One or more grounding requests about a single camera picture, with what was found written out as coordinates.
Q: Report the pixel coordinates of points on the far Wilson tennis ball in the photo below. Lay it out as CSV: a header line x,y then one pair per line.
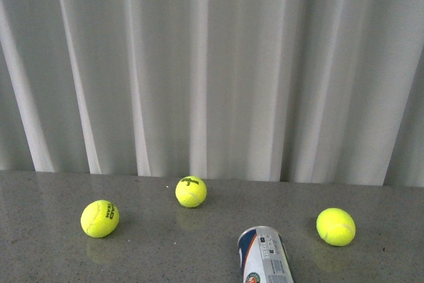
x,y
191,191

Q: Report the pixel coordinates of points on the Roland Garros tennis ball can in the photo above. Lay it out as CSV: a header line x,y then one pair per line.
x,y
263,256

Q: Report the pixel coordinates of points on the plain yellow tennis ball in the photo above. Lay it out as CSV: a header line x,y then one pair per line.
x,y
336,227

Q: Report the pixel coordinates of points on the white pleated curtain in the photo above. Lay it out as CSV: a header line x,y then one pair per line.
x,y
324,91

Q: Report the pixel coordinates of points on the Head Team tennis ball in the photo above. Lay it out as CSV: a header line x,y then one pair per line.
x,y
100,218

